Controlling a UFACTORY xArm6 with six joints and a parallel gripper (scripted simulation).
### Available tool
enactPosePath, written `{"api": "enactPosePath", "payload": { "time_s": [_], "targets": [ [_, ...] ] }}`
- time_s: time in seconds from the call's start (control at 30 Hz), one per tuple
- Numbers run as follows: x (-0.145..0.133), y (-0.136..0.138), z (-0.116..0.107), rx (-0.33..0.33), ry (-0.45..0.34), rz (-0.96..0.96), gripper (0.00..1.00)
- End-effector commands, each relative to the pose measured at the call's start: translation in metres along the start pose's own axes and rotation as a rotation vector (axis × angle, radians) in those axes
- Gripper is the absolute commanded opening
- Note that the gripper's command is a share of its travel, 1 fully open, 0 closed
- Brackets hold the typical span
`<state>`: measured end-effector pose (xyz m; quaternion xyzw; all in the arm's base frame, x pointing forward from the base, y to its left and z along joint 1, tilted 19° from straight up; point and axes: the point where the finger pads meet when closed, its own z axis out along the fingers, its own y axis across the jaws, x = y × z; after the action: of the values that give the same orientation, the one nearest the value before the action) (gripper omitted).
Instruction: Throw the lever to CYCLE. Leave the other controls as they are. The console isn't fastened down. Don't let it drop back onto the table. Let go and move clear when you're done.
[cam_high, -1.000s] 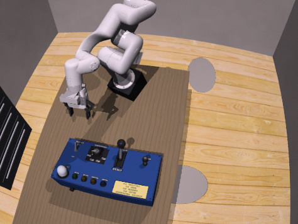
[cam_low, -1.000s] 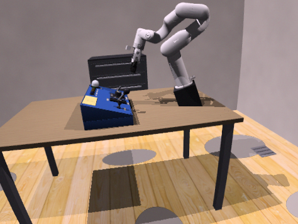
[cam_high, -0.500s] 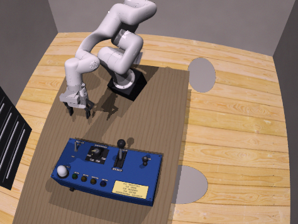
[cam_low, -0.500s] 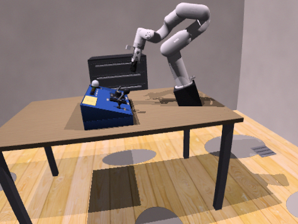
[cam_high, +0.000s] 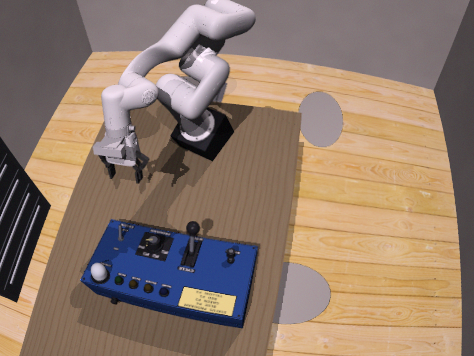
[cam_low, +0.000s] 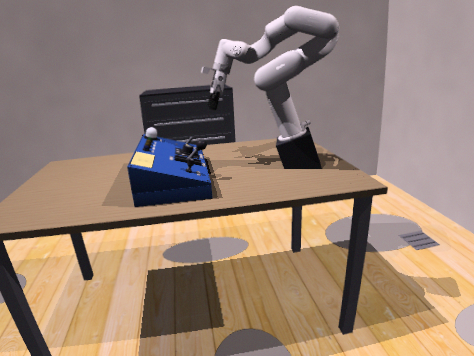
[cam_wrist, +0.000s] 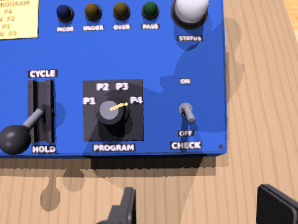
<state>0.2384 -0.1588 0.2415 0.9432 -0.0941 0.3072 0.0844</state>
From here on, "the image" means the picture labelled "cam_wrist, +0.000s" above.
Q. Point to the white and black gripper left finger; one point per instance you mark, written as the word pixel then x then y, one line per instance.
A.
pixel 125 213

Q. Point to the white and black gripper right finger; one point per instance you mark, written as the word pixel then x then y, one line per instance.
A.
pixel 275 207

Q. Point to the blue control panel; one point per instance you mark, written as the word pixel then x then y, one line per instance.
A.
pixel 157 60

